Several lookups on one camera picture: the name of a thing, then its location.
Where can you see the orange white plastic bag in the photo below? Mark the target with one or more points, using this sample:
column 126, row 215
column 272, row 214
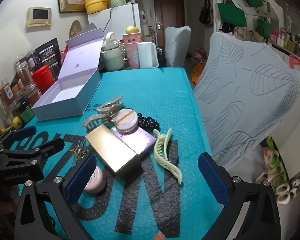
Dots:
column 198, row 73

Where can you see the purple label plastic jar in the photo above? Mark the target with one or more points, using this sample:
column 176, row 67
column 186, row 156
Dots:
column 35, row 60

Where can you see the white paper towel roll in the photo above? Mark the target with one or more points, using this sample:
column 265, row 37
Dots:
column 147, row 55

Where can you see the teal bubble mat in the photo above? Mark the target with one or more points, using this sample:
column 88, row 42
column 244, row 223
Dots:
column 150, row 90

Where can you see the white label dark jar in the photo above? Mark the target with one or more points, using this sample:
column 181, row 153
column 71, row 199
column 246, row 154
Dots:
column 20, row 59

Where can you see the white refrigerator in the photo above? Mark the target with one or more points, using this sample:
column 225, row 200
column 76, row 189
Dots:
column 122, row 17

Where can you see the pink bottle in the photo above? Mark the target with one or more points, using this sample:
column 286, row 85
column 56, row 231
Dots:
column 22, row 85

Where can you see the yellow-green fruit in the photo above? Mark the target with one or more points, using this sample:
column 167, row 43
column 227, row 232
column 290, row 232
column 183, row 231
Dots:
column 18, row 122

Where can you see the small purple box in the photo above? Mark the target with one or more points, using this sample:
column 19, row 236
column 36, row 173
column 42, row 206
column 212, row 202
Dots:
column 145, row 140

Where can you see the yellow fruit in cup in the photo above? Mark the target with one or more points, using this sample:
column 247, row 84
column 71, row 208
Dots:
column 132, row 30

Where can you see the black snack pouch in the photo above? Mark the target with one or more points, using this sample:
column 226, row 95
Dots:
column 50, row 52

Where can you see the pale green water bottle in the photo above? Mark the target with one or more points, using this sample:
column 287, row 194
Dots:
column 111, row 60

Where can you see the red canister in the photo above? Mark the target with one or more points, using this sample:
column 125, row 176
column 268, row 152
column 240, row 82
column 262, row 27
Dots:
column 42, row 78

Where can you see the black polka dot scrunchie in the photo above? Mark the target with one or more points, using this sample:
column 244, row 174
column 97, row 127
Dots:
column 148, row 122

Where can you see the green label dark jar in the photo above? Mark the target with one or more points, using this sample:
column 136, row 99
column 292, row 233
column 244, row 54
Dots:
column 27, row 113

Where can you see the grey leaf-pattern chair cover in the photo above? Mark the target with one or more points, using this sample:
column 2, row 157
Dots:
column 240, row 92

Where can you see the green slipper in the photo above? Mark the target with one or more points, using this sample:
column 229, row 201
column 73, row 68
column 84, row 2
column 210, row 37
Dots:
column 277, row 160

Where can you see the brown label plastic jar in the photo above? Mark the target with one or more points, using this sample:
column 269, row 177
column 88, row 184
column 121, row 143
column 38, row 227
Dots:
column 26, row 73

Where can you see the plain pink round tin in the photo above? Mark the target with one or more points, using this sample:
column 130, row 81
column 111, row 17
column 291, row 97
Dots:
column 98, row 183

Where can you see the grey leaf pattern chair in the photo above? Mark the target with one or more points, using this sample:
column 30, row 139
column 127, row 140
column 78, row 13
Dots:
column 176, row 45

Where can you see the pink cloth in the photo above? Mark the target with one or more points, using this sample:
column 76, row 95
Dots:
column 298, row 65

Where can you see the white pink slipper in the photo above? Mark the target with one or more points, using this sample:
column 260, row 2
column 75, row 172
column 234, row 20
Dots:
column 286, row 192

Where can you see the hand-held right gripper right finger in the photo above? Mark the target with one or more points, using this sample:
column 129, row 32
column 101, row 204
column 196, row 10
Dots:
column 212, row 177

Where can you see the pink panda paper cup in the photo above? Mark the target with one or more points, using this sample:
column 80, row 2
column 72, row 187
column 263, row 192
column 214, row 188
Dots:
column 132, row 56

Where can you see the woven fan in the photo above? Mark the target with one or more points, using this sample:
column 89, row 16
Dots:
column 75, row 28

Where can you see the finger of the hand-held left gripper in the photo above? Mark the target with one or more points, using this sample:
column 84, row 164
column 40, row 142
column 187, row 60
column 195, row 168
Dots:
column 47, row 147
column 23, row 133

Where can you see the yellow pot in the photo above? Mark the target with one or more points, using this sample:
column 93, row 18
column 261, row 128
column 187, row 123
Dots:
column 95, row 3

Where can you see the white label orange jar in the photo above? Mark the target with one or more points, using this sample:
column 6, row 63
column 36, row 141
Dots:
column 7, row 92

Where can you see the wall intercom panel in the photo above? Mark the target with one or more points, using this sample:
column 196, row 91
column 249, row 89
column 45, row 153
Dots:
column 39, row 16

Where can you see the red-brown filled jar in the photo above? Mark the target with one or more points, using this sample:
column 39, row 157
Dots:
column 32, row 95

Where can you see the lavender gift box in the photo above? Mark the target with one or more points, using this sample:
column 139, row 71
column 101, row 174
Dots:
column 72, row 62

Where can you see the gold star hair clip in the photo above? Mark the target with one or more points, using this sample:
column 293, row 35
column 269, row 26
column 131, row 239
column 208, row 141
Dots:
column 78, row 152

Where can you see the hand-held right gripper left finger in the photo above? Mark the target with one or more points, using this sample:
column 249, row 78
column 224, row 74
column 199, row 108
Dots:
column 81, row 177

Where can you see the pale yellow hair claw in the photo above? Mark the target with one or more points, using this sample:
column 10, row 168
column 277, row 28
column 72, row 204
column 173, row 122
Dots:
column 165, row 158

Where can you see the row of shelf bottles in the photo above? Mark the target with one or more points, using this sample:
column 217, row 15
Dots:
column 290, row 40

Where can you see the black hanging bag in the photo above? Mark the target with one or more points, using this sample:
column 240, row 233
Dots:
column 205, row 12

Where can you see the person's right hand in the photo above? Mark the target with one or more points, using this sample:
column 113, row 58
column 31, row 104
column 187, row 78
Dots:
column 160, row 236

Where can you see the brown door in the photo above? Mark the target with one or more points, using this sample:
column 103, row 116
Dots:
column 168, row 15

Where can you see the gold rectangular box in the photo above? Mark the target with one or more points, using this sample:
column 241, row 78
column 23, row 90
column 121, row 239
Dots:
column 112, row 150

